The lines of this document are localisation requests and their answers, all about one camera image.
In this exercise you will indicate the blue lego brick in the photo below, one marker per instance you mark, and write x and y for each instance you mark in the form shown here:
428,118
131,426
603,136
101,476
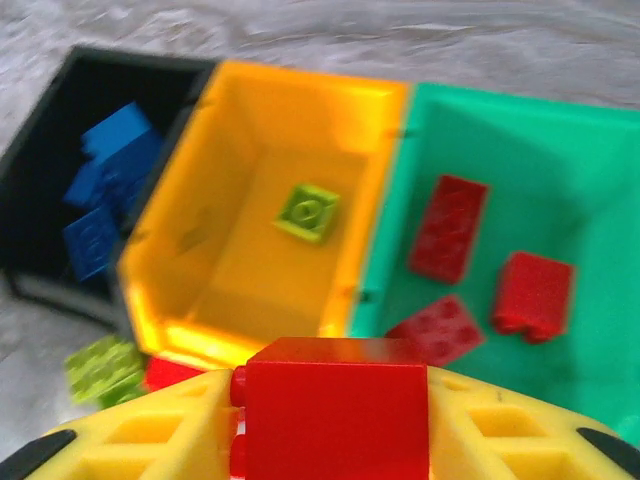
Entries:
92,242
122,135
100,185

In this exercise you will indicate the green plastic bin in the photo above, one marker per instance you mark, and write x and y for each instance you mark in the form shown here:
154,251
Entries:
550,165

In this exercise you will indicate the lime green lego brick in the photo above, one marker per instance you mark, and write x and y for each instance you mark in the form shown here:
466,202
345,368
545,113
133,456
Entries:
102,370

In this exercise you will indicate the black plastic bin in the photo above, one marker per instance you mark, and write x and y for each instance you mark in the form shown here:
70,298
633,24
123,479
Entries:
45,165

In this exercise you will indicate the small flat lime lego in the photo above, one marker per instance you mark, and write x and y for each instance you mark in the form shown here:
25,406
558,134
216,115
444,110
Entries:
306,212

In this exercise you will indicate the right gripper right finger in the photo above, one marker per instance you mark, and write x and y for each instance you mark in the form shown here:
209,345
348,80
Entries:
510,440

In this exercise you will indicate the red lego brick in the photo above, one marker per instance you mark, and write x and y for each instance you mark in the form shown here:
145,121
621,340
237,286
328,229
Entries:
447,227
437,330
330,405
532,295
167,372

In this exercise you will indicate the yellow plastic bin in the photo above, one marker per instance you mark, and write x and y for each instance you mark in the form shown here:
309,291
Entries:
260,280

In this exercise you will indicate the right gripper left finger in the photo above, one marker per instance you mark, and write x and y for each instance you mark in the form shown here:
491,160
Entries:
125,440

